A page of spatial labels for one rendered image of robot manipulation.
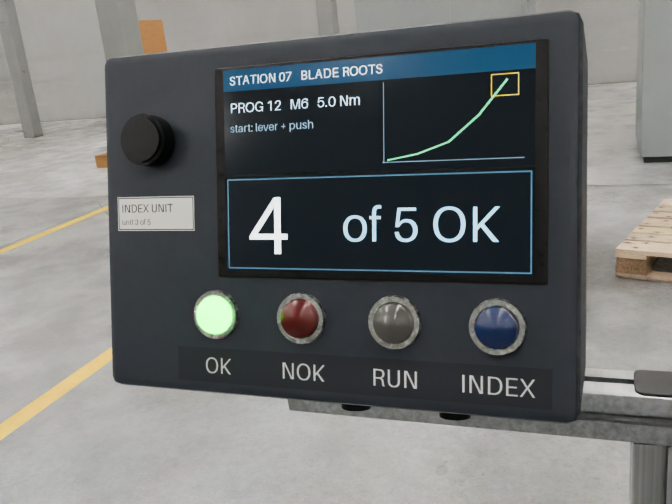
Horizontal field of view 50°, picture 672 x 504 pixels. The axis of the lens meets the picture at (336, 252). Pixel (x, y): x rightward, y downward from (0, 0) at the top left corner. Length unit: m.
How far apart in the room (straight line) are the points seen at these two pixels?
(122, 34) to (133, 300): 5.96
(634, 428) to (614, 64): 12.49
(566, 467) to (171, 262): 1.93
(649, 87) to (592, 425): 5.84
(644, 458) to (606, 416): 0.03
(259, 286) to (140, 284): 0.07
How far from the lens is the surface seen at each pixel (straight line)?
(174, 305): 0.41
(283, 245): 0.37
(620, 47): 12.86
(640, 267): 3.66
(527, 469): 2.24
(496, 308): 0.34
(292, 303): 0.37
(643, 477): 0.45
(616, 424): 0.43
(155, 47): 8.82
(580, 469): 2.25
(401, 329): 0.35
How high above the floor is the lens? 1.26
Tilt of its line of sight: 17 degrees down
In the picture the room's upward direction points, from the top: 6 degrees counter-clockwise
